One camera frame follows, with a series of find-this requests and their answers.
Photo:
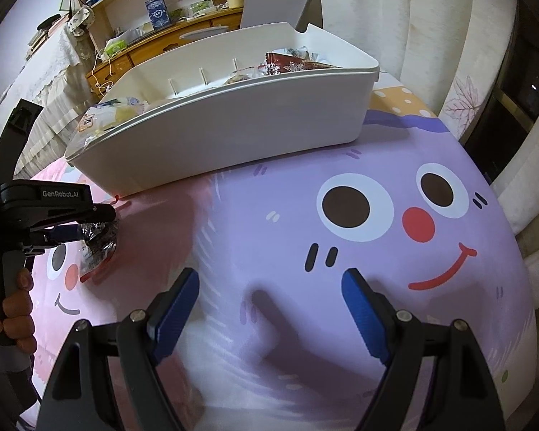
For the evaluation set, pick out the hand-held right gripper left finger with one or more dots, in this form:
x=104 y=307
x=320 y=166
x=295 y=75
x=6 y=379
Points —
x=175 y=318

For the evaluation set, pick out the green tissue box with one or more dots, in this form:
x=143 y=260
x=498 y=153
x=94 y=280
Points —
x=114 y=48

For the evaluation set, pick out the white floral curtain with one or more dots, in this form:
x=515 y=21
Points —
x=422 y=31

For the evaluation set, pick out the yellow cup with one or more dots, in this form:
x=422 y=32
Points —
x=237 y=2

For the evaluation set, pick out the dark brownie packet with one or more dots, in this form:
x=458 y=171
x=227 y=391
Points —
x=99 y=247

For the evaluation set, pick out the stack of books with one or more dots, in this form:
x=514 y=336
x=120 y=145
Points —
x=47 y=31

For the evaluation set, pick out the person's left hand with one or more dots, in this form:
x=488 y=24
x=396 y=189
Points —
x=18 y=309

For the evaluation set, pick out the white plastic storage box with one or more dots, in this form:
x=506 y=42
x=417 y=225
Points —
x=251 y=121

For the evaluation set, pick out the white silver snack packet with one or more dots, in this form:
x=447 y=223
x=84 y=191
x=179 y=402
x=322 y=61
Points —
x=296 y=51

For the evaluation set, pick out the cartoon printed tablecloth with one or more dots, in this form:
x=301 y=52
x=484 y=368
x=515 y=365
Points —
x=274 y=242

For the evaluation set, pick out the wooden desk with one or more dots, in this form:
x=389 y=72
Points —
x=161 y=45

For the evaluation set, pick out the floral fabric bag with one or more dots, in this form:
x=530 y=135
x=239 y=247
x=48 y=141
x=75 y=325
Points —
x=80 y=20

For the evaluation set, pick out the white lace cover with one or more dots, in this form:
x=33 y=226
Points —
x=49 y=98

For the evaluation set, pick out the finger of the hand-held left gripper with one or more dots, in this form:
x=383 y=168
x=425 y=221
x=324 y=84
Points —
x=65 y=233
x=101 y=212

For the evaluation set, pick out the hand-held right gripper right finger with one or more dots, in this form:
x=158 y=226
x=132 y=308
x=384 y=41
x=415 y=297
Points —
x=366 y=318

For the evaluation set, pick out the blue gift bag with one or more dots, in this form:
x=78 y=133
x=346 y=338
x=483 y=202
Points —
x=157 y=11

